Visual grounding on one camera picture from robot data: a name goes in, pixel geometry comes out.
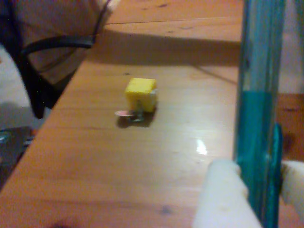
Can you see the yellow cube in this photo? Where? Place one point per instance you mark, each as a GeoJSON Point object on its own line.
{"type": "Point", "coordinates": [141, 95]}

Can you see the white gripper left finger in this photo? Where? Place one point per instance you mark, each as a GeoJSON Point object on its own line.
{"type": "Point", "coordinates": [221, 194]}

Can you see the black chair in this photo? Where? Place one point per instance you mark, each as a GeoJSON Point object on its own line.
{"type": "Point", "coordinates": [35, 78]}

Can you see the teal mechanical pencil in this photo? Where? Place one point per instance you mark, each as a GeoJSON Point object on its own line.
{"type": "Point", "coordinates": [257, 107]}

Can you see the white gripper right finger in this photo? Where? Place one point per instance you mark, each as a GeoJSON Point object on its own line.
{"type": "Point", "coordinates": [294, 185]}

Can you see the small pink metal disc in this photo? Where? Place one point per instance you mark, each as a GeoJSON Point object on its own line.
{"type": "Point", "coordinates": [122, 113]}

